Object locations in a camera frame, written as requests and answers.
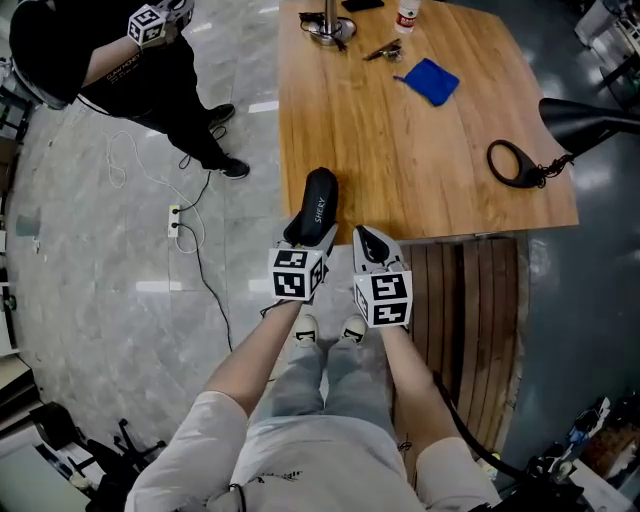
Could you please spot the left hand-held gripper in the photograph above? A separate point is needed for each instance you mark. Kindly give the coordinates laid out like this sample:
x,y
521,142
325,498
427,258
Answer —
x,y
290,280

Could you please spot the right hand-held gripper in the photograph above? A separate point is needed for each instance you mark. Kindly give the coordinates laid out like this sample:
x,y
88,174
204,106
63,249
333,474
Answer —
x,y
387,300

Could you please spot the person's left forearm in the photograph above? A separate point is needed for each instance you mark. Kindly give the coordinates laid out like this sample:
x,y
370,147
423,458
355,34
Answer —
x,y
260,355

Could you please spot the person's right forearm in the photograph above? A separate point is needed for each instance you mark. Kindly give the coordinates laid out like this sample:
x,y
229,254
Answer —
x,y
415,380

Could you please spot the person's white right shoe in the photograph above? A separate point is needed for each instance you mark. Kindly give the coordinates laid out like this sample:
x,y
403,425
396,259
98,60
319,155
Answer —
x,y
354,330

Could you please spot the person's white shoe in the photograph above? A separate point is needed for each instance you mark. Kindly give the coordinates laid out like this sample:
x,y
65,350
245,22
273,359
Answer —
x,y
354,330
306,330

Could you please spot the person's white left shoe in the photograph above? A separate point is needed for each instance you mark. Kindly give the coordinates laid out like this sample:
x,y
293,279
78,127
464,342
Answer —
x,y
306,330

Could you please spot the wooden table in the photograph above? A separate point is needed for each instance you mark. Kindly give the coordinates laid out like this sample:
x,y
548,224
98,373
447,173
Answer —
x,y
400,150

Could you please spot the dark wooden slatted bench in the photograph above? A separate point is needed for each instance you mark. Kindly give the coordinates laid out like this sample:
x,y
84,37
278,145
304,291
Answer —
x,y
475,325

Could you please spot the white power strip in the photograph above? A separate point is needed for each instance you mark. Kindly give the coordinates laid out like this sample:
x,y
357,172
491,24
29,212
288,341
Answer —
x,y
173,221

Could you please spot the person's light blue jeans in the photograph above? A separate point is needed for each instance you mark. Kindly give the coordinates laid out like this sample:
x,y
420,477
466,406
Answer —
x,y
320,380

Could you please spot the blue cloth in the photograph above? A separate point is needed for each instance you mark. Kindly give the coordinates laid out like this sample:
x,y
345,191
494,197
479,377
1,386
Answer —
x,y
430,81

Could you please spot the folded dark glasses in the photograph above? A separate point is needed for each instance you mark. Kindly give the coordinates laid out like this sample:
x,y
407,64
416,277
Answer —
x,y
382,51

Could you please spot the metal lamp stand base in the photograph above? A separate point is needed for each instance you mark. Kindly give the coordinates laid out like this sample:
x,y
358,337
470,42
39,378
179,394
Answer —
x,y
330,27

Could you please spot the person's white shirt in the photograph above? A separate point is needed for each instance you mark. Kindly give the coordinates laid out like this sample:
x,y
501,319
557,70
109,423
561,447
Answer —
x,y
310,465

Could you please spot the clear plastic bottle red label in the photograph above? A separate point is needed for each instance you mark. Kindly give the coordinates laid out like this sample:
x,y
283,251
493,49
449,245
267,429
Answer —
x,y
407,16

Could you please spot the black phone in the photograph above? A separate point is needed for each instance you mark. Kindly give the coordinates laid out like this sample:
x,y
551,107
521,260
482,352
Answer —
x,y
362,4

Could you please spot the black lamp shade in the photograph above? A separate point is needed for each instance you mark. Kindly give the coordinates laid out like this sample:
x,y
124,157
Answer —
x,y
575,120

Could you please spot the black office chair base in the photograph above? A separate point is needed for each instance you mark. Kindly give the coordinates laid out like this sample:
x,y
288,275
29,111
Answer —
x,y
125,447

